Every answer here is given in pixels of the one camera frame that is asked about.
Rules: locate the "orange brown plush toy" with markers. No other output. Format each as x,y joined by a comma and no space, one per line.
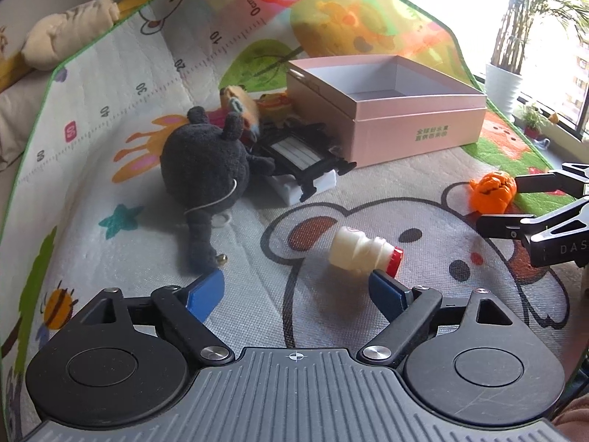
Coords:
261,115

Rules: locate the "small potted green plant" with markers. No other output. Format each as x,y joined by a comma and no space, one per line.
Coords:
533,122

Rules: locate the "black plush toy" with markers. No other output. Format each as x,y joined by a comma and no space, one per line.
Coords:
206,169

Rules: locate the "black white toy device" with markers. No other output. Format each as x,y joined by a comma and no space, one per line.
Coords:
307,160

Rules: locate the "white yogurt bottle red cap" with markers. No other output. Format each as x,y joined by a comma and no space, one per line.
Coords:
353,251

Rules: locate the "orange pumpkin toy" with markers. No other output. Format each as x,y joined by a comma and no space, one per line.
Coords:
492,193

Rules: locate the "grey sofa cushion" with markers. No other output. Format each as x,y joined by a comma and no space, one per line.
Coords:
19,108

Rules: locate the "pink cardboard box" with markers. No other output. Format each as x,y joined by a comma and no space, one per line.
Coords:
381,108

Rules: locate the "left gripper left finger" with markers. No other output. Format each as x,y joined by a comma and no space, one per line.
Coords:
181,315

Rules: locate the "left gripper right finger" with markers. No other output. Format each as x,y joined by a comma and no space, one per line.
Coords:
409,313

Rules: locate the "beige plush pillow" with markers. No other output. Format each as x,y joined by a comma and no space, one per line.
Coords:
58,36

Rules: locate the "colourful cartoon play mat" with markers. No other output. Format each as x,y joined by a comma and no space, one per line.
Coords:
89,208

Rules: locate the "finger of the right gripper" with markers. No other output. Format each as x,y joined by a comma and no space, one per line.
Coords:
505,226
571,178

